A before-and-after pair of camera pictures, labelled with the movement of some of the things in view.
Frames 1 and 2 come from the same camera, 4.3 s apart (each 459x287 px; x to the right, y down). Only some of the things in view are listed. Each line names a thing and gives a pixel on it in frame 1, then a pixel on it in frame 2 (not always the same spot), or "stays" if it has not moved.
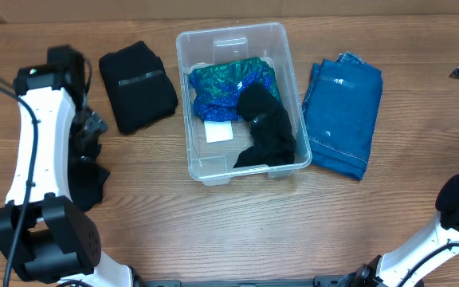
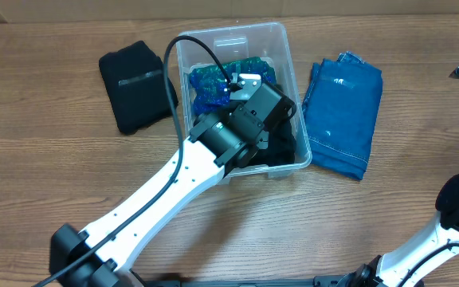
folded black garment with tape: [138, 86] stays
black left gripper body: [88, 123] to [264, 139]
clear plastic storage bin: [242, 111] stays
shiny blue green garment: [215, 88] stays
